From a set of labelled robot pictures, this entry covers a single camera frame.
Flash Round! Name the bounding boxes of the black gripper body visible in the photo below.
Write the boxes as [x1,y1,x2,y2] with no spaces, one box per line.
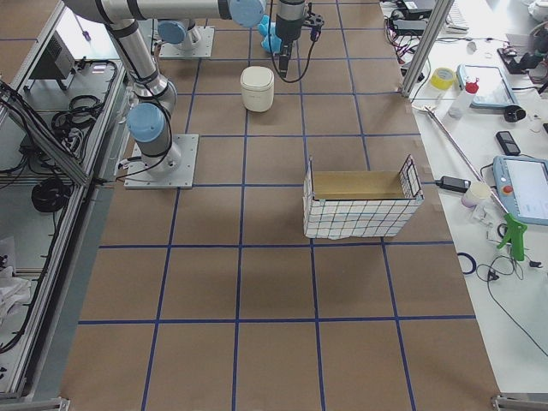
[279,40,294,59]

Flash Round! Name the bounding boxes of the white trash can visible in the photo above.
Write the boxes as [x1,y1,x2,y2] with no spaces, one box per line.
[240,66,274,112]

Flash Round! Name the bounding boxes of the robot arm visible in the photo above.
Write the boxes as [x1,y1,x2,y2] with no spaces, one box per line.
[158,19,201,51]
[65,1,324,188]

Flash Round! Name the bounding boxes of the blue teddy bear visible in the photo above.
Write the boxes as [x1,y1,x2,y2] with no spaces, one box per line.
[257,15,282,55]

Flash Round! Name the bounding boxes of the yellow tape roll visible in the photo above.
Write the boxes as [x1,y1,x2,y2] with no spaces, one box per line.
[430,68,456,91]

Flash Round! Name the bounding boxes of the red capped squeeze bottle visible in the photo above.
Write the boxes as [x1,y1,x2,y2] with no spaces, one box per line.
[448,79,479,119]

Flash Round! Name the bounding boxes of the far teach pendant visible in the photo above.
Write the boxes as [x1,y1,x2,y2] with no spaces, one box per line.
[456,64,518,109]

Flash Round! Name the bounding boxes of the teach pendant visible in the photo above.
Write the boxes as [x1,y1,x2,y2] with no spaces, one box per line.
[456,64,518,109]
[492,156,547,226]

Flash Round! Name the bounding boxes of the black power adapter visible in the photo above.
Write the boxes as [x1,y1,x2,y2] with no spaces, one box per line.
[435,176,471,194]

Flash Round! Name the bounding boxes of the grey control box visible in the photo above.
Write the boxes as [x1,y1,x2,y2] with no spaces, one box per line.
[29,31,75,91]

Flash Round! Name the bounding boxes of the white plastic cup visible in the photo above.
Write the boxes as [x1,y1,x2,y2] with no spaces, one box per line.
[461,181,491,208]

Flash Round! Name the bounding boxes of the black tape roll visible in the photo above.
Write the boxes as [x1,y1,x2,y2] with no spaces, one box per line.
[503,105,527,123]

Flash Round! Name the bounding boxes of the black remote control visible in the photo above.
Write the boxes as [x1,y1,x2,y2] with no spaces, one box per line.
[496,131,521,156]

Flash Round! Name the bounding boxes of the near teach pendant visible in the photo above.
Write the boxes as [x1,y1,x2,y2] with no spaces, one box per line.
[492,156,547,226]

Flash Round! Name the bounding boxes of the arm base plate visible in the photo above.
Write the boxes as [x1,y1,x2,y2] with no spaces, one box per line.
[158,26,215,60]
[124,134,199,189]

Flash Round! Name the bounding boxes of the aluminium frame post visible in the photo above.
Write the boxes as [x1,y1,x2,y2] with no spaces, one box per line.
[400,0,454,98]

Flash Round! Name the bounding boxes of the coiled black cable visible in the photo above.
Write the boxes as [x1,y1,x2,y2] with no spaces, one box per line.
[31,176,69,214]

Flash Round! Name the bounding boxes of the green handled grabber tool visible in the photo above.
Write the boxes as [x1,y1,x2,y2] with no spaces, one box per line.
[416,106,527,261]

